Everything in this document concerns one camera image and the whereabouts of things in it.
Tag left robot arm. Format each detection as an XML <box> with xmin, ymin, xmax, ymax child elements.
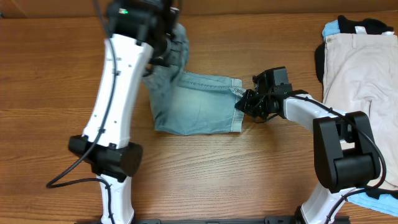
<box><xmin>68</xmin><ymin>1</ymin><xmax>185</xmax><ymax>223</ymax></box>

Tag beige pink shorts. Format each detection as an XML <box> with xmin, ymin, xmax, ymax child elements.
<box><xmin>322</xmin><ymin>32</ymin><xmax>398</xmax><ymax>191</ymax></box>

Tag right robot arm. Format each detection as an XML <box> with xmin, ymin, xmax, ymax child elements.
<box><xmin>235</xmin><ymin>67</ymin><xmax>387</xmax><ymax>224</ymax></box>

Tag black garment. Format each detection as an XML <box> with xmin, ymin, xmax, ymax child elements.
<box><xmin>314</xmin><ymin>14</ymin><xmax>398</xmax><ymax>200</ymax></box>

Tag light blue denim shorts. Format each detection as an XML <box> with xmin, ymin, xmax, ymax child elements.
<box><xmin>142</xmin><ymin>24</ymin><xmax>245</xmax><ymax>136</ymax></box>

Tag light blue garment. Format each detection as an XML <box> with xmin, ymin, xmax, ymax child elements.
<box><xmin>322</xmin><ymin>20</ymin><xmax>398</xmax><ymax>218</ymax></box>

